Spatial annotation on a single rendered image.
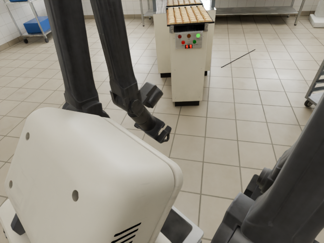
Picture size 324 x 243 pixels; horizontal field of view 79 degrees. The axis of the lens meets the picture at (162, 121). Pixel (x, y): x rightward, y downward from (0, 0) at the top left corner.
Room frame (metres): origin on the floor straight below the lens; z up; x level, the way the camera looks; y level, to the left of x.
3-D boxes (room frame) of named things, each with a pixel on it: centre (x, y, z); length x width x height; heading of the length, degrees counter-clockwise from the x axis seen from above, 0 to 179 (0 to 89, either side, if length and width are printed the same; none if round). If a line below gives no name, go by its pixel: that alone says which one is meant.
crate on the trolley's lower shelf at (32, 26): (4.95, 2.54, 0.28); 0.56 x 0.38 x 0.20; 172
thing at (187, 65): (2.15, -0.33, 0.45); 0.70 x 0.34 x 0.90; 175
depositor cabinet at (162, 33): (3.13, -0.42, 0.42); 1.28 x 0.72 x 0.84; 175
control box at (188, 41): (1.79, -0.30, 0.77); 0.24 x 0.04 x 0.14; 85
